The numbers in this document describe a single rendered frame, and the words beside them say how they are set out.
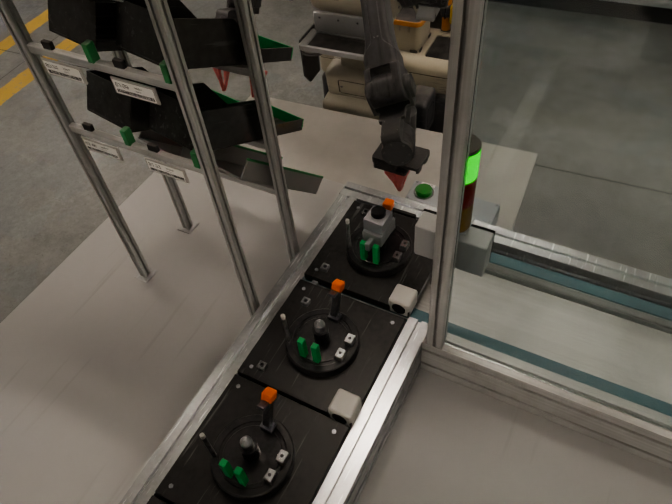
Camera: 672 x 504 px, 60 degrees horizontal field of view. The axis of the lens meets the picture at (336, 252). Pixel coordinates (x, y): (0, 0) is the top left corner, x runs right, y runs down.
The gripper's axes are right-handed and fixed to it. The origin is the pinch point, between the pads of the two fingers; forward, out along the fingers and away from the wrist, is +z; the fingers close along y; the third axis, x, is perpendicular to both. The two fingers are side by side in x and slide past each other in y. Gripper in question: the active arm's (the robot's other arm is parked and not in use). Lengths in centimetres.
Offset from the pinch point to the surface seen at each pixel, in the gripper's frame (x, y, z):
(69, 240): 12, -171, 107
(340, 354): -38.9, 5.0, 6.1
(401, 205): 5.1, -1.8, 11.2
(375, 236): -14.2, 0.7, 1.2
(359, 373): -39.2, 8.8, 9.6
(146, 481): -72, -15, 11
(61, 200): 31, -194, 107
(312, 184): -3.1, -20.3, 4.1
